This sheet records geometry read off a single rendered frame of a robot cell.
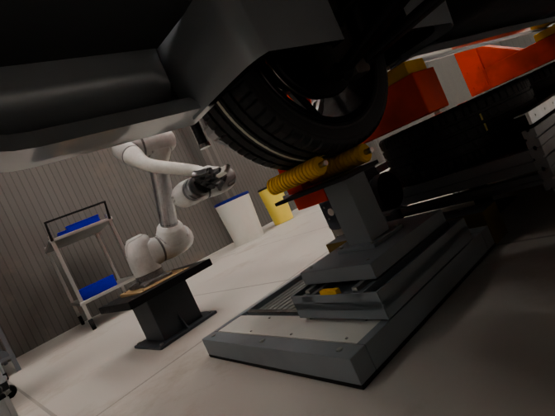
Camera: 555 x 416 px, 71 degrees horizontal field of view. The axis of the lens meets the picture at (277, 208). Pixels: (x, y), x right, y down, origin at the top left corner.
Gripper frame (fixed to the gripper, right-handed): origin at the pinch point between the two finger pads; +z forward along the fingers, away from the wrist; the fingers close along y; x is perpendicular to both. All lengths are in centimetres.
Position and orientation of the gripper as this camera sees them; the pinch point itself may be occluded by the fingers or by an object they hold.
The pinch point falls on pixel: (223, 171)
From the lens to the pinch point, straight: 135.7
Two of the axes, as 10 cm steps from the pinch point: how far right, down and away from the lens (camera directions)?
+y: -8.0, -3.9, -4.6
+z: 5.7, -2.1, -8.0
